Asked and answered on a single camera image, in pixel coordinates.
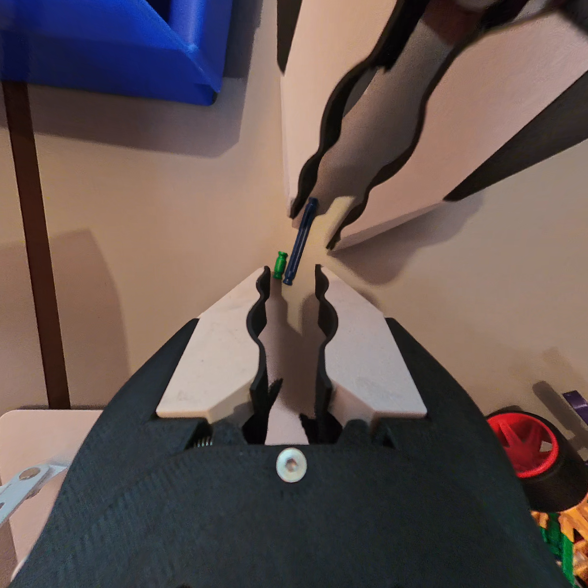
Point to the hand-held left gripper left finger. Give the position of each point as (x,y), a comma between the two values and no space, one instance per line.
(211,367)

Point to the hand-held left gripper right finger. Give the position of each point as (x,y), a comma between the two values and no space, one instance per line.
(372,367)

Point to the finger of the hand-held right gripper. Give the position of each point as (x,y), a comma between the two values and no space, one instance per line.
(482,115)
(321,55)

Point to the short green rod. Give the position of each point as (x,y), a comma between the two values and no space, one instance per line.
(280,265)

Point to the short blue rod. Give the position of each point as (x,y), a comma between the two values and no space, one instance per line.
(298,243)

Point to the black wheel red hub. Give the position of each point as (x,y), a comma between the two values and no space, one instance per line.
(523,441)

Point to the red and green toy model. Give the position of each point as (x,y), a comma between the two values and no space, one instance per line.
(560,542)

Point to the white document stand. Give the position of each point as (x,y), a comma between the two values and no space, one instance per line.
(27,436)

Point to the blue storage bin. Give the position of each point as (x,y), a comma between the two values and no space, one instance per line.
(92,46)

